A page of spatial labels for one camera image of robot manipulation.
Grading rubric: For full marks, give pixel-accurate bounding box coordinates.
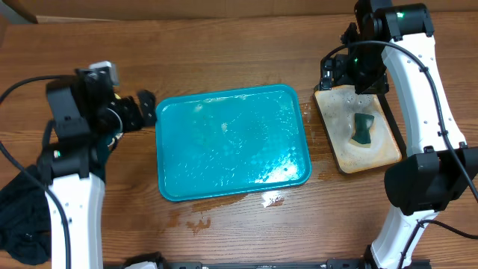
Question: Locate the green and yellow sponge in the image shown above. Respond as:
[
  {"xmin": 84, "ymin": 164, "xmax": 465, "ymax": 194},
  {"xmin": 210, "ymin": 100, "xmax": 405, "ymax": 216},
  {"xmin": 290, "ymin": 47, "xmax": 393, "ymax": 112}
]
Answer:
[{"xmin": 350, "ymin": 113, "xmax": 374, "ymax": 148}]

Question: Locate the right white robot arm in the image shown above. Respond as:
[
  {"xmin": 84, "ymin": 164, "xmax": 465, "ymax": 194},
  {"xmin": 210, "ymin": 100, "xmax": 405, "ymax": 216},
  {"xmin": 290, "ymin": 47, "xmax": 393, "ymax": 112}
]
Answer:
[{"xmin": 314, "ymin": 1, "xmax": 477, "ymax": 268}]

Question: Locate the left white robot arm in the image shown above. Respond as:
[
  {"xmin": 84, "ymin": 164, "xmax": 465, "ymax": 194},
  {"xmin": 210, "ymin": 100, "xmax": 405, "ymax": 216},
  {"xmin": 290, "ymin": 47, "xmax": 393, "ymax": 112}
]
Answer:
[{"xmin": 37, "ymin": 61, "xmax": 156, "ymax": 268}]

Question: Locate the black tray with soapy water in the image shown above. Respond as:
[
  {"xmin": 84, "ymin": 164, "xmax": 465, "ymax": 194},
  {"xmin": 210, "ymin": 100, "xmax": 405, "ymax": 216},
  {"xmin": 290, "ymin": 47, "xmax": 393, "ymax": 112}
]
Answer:
[{"xmin": 314, "ymin": 85, "xmax": 403, "ymax": 174}]

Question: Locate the teal plastic serving tray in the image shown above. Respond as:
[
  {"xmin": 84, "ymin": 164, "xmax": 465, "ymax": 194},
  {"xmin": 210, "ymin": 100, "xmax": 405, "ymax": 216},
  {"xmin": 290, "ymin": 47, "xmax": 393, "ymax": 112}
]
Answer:
[{"xmin": 155, "ymin": 84, "xmax": 312, "ymax": 202}]

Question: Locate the cardboard panel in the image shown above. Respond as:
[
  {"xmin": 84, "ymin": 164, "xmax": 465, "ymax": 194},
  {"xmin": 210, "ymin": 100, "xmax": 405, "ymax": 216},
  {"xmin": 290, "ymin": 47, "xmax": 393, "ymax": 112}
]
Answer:
[{"xmin": 7, "ymin": 0, "xmax": 478, "ymax": 22}]

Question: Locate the dark crumpled cloth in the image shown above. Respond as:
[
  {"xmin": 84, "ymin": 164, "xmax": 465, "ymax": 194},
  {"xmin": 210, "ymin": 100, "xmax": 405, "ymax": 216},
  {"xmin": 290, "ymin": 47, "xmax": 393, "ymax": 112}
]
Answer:
[{"xmin": 1, "ymin": 173, "xmax": 52, "ymax": 265}]

